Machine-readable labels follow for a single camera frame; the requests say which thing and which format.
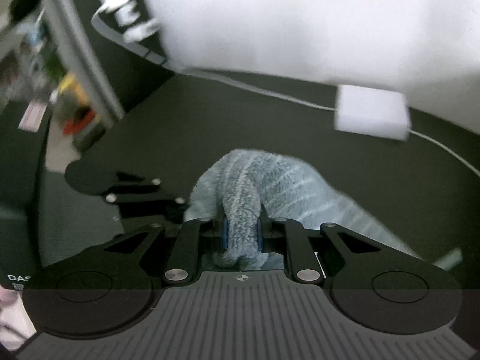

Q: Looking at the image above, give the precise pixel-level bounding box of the white plug adapter bottom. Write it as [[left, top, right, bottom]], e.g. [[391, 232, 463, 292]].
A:
[[123, 19, 160, 43]]

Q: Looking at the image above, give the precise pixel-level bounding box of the light blue terry cloth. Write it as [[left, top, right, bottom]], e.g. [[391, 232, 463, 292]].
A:
[[185, 150, 416, 271]]

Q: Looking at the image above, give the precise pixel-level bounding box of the white power adapter brick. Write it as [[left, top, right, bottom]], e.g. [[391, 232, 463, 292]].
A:
[[334, 85, 411, 141]]

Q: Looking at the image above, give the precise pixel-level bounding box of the black power strip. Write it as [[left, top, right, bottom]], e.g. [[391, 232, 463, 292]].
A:
[[72, 0, 173, 114]]

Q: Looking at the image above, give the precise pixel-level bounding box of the white plug adapter middle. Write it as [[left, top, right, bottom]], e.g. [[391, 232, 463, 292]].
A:
[[115, 0, 141, 27]]

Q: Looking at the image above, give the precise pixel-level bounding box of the white charging cable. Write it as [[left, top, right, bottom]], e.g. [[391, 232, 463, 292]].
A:
[[90, 3, 480, 179]]

